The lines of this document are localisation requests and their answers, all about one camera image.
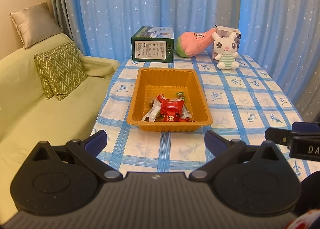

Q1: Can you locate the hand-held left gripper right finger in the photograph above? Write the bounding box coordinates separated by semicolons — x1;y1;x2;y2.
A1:
189;130;288;182

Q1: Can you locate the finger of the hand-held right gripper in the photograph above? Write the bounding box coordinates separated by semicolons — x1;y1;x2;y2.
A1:
292;122;320;132
264;127;295;147

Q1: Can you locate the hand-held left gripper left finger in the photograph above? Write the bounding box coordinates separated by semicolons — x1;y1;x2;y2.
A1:
19;130;123;182

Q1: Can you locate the small red candy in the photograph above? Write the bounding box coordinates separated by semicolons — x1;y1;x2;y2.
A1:
179;109;192;122

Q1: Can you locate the white snack packet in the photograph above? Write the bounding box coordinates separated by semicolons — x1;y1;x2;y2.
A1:
141;100;163;122

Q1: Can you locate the orange plastic tray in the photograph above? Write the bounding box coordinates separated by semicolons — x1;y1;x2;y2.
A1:
126;67;213;132

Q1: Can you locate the blue checked tablecloth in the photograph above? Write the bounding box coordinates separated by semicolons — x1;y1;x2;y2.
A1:
90;54;320;178

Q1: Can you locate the green chevron cushion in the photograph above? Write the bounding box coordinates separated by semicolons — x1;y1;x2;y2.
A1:
34;41;88;101
39;75;56;100

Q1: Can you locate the red white printed clothing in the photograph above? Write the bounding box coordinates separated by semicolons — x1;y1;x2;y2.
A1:
294;209;320;229

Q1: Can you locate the light green sofa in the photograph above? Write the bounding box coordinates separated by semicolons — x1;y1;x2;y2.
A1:
0;33;122;221

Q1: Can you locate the white bunny plush toy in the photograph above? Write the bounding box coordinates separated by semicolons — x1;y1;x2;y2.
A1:
211;31;239;70

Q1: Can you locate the pink plush toy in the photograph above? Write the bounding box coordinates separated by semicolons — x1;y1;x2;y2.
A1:
176;27;217;58

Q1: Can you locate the green cardboard box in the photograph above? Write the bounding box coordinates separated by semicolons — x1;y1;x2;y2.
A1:
131;26;175;63

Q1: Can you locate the grey white cardboard box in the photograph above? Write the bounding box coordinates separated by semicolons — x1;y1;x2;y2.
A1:
211;25;242;60

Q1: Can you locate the grey cushion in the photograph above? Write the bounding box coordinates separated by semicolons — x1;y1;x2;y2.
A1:
10;2;63;49

